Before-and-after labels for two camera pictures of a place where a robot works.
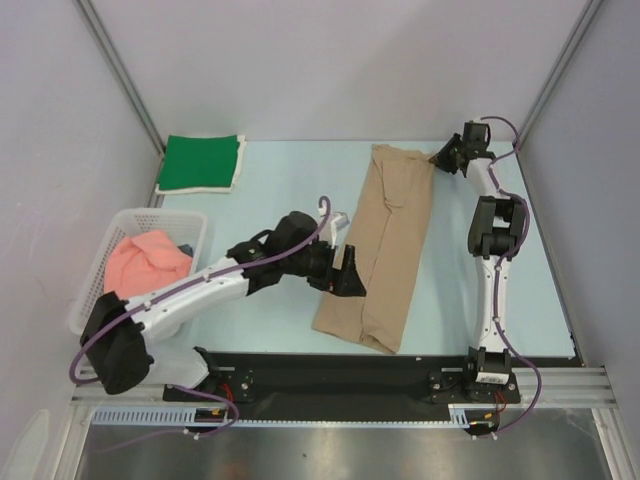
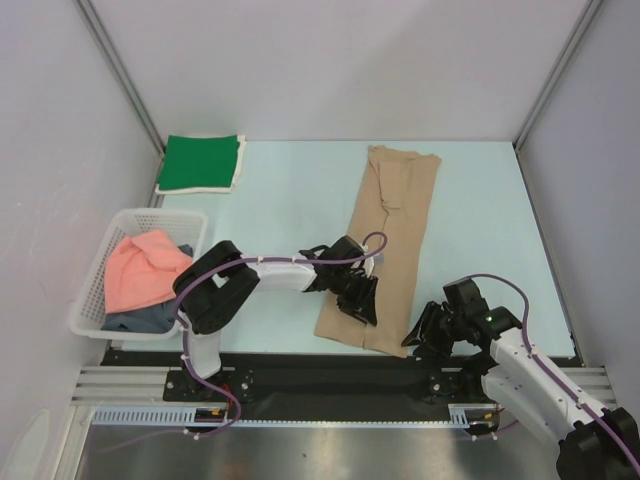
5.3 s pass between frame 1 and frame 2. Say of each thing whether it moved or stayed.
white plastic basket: stayed
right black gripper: moved
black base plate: stayed
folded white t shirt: stayed
